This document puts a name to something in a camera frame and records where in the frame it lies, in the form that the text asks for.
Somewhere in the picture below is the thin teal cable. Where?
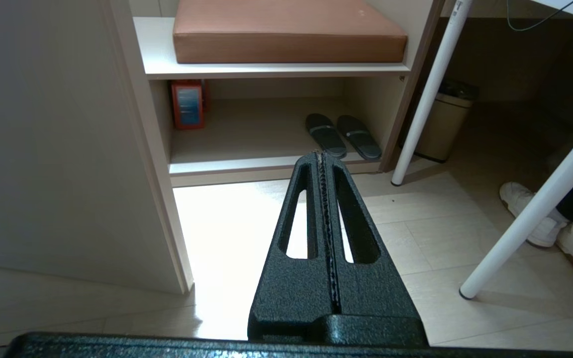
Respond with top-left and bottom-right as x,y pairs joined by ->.
506,0 -> 573,32

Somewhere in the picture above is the orange box with blue label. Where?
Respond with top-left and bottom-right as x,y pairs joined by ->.
170,81 -> 206,130

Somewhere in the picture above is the white bench shelf cabinet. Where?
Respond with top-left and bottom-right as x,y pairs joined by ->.
127,0 -> 446,188

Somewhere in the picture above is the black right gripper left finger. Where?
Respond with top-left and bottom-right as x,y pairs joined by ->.
248,151 -> 341,344

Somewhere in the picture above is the beige metal trash bin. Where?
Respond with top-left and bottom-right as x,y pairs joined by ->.
414,80 -> 480,164

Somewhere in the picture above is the white table with round legs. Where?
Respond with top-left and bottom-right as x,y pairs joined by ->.
390,0 -> 573,300

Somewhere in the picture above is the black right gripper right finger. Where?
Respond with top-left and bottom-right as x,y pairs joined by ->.
320,151 -> 429,347

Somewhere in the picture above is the black slipper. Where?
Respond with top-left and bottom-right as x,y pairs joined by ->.
305,113 -> 347,160
336,115 -> 382,161

